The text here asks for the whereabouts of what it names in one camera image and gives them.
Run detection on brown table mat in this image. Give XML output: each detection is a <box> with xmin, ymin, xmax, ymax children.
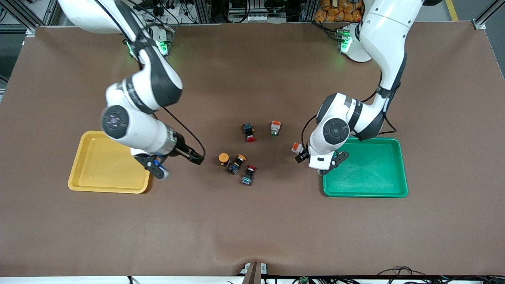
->
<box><xmin>0</xmin><ymin>22</ymin><xmax>505</xmax><ymax>277</ymax></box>

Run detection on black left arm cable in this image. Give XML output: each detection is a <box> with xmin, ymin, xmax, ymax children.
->
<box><xmin>301</xmin><ymin>71</ymin><xmax>397</xmax><ymax>155</ymax></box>

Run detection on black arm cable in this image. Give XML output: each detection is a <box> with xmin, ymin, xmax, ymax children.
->
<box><xmin>301</xmin><ymin>71</ymin><xmax>397</xmax><ymax>155</ymax></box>
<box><xmin>160</xmin><ymin>106</ymin><xmax>206</xmax><ymax>156</ymax></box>

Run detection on green plastic tray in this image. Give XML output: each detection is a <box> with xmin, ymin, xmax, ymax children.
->
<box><xmin>322</xmin><ymin>137</ymin><xmax>408</xmax><ymax>198</ymax></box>

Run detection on aluminium frame profile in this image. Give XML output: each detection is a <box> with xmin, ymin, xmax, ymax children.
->
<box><xmin>472</xmin><ymin>8</ymin><xmax>505</xmax><ymax>30</ymax></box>
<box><xmin>0</xmin><ymin>0</ymin><xmax>60</xmax><ymax>37</ymax></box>

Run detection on post with metal bracket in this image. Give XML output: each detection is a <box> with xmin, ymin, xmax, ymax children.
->
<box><xmin>240</xmin><ymin>262</ymin><xmax>269</xmax><ymax>284</ymax></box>

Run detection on yellow plastic tray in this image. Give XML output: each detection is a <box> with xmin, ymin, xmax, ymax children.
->
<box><xmin>67</xmin><ymin>131</ymin><xmax>152</xmax><ymax>194</ymax></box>

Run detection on white power strip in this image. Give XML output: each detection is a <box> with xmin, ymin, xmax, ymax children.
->
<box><xmin>229</xmin><ymin>14</ymin><xmax>277</xmax><ymax>23</ymax></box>

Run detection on orange mesh bags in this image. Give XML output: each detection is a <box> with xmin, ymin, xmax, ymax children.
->
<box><xmin>314</xmin><ymin>0</ymin><xmax>363</xmax><ymax>22</ymax></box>

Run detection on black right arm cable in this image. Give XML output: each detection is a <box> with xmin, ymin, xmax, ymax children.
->
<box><xmin>160</xmin><ymin>106</ymin><xmax>206</xmax><ymax>156</ymax></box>

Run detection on black cable bundle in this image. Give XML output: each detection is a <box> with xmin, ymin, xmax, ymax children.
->
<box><xmin>375</xmin><ymin>267</ymin><xmax>505</xmax><ymax>284</ymax></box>

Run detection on red push button switch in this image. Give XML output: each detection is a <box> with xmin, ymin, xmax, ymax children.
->
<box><xmin>241</xmin><ymin>165</ymin><xmax>258</xmax><ymax>186</ymax></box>
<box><xmin>241</xmin><ymin>123</ymin><xmax>257</xmax><ymax>143</ymax></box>

